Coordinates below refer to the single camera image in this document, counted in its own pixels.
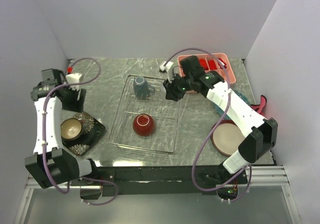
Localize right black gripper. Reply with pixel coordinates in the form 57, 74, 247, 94
162, 73, 193, 102

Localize dark brown patterned bowl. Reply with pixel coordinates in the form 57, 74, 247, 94
60, 118, 83, 140

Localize green mug cream inside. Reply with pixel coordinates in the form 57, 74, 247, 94
133, 76, 156, 100

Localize wire dish rack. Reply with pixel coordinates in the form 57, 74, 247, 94
109, 75, 180, 154

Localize cream bowl brown stripes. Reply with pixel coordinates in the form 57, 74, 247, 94
132, 114, 156, 137

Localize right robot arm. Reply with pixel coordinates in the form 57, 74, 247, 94
159, 55, 278, 183

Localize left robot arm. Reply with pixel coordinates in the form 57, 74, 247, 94
24, 68, 100, 189

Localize black floral square plate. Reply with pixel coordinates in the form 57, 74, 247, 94
61, 112, 106, 156

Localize pink compartment tray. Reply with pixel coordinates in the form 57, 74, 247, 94
177, 53, 236, 84

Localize teal scalloped plate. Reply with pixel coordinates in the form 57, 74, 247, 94
212, 89, 251, 116

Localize red white item in tray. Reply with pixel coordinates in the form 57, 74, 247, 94
218, 58, 228, 69

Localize red rimmed cream plate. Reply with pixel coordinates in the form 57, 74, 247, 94
210, 120, 245, 157

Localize pink cloth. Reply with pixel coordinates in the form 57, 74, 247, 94
250, 95, 267, 117

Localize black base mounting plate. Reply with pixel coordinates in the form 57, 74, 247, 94
96, 165, 232, 195

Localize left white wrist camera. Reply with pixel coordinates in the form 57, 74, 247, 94
65, 67, 83, 91

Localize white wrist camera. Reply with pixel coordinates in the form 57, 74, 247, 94
65, 67, 83, 91
159, 61, 175, 83

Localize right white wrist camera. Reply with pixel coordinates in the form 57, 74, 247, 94
159, 61, 175, 83

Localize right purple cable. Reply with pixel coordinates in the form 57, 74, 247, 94
164, 48, 253, 202

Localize purple cable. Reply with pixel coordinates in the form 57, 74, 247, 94
164, 48, 253, 202
42, 57, 119, 207

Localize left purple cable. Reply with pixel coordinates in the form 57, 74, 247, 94
42, 57, 119, 207

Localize aluminium rail frame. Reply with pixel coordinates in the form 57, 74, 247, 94
14, 166, 301, 224

